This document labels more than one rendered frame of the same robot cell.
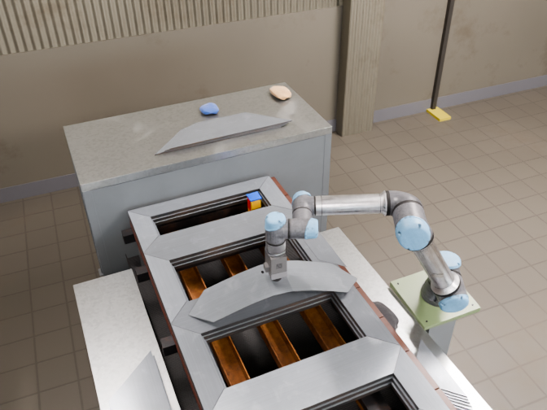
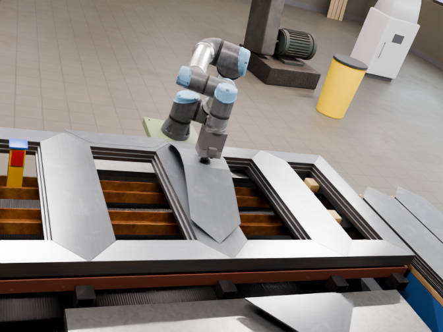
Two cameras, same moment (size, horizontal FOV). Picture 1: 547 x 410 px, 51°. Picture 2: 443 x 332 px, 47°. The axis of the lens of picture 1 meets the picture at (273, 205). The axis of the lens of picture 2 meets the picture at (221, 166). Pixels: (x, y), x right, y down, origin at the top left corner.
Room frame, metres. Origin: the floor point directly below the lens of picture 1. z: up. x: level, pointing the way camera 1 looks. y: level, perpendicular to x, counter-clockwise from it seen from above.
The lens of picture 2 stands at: (1.75, 1.67, 1.82)
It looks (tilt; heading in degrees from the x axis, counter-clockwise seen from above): 27 degrees down; 264
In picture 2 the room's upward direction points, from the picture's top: 18 degrees clockwise
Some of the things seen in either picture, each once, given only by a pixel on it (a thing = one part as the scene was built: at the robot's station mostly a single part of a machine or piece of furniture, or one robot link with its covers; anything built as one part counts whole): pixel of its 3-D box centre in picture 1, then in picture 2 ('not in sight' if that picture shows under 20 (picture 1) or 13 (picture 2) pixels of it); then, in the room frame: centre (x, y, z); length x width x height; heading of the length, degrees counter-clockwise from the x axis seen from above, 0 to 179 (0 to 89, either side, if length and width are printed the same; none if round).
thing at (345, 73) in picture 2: not in sight; (339, 87); (0.13, -3.95, 0.32); 0.41 x 0.41 x 0.64
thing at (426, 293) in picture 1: (439, 286); (177, 124); (1.77, -0.72, 0.76); 0.15 x 0.15 x 0.10
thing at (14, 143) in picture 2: (254, 198); (18, 145); (2.28, 0.10, 0.88); 0.06 x 0.06 x 0.02; 23
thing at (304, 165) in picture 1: (220, 236); not in sight; (2.43, 0.29, 0.50); 1.30 x 0.04 x 1.01; 113
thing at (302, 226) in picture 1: (302, 225); (221, 89); (1.65, -0.11, 1.21); 0.11 x 0.11 x 0.08; 88
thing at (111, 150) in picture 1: (197, 129); not in sight; (2.69, 0.40, 1.03); 1.30 x 0.60 x 0.04; 113
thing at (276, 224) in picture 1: (276, 228); (223, 100); (1.63, -0.01, 1.21); 0.09 x 0.08 x 0.11; 88
